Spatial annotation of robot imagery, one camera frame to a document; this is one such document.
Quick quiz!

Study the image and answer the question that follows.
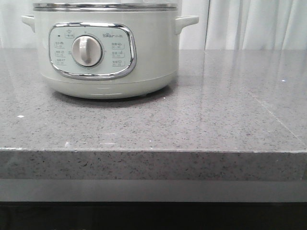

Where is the glass pot lid steel rim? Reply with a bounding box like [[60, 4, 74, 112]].
[[33, 2, 177, 12]]

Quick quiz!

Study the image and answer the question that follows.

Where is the pale green electric cooking pot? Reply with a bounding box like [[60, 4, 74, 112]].
[[22, 7, 199, 99]]

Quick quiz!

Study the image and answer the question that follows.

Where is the white pleated curtain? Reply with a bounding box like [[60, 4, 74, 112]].
[[0, 0, 307, 50]]

